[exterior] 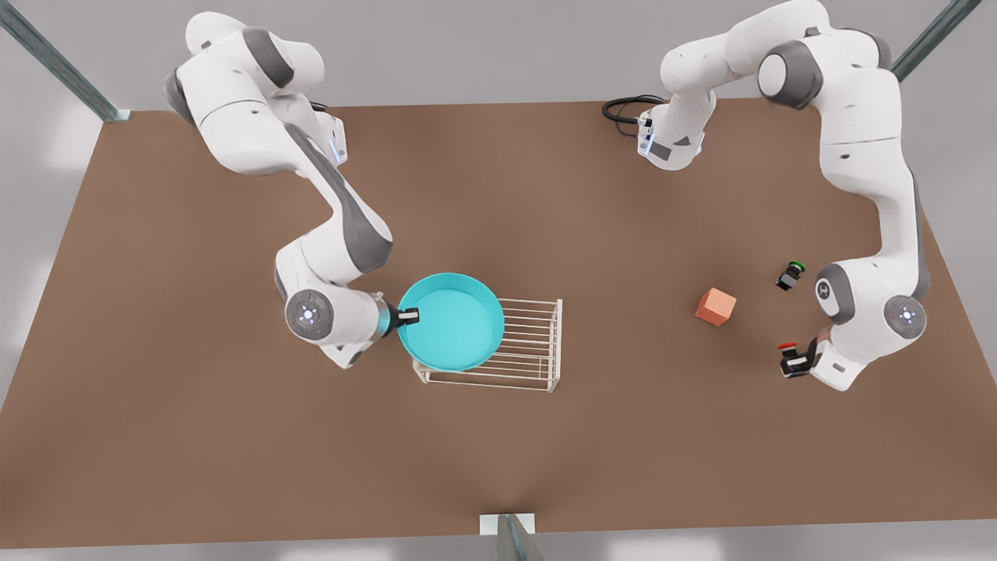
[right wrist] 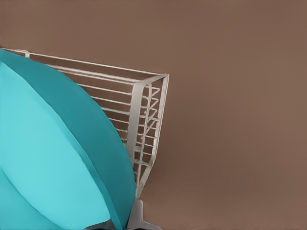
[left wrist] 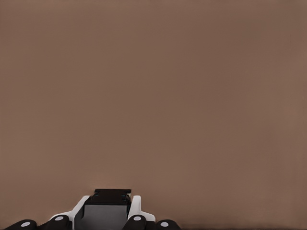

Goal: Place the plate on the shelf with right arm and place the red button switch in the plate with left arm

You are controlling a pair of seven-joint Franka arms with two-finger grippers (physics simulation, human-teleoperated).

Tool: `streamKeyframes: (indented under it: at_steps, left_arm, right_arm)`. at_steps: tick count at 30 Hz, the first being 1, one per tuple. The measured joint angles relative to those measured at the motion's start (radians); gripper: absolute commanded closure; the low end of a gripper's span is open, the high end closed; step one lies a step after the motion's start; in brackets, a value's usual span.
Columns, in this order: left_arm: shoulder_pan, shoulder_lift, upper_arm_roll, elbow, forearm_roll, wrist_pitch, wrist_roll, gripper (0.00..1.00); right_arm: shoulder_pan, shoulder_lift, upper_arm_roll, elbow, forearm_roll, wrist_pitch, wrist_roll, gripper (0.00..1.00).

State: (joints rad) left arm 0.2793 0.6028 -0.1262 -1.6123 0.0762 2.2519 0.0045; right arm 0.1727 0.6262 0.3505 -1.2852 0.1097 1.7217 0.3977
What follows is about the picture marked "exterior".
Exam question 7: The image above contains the red button switch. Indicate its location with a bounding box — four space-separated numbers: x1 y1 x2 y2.
777 340 812 379

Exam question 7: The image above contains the cyan round plate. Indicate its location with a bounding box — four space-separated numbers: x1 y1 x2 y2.
397 273 506 372

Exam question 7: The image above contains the orange cube block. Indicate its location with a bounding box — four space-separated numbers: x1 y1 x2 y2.
695 288 738 327

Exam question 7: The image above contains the white wire shelf rack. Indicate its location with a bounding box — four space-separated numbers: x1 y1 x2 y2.
413 298 564 393

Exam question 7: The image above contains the silver frame post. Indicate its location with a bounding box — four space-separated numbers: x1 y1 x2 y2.
891 0 984 83
0 0 132 124
478 513 548 561

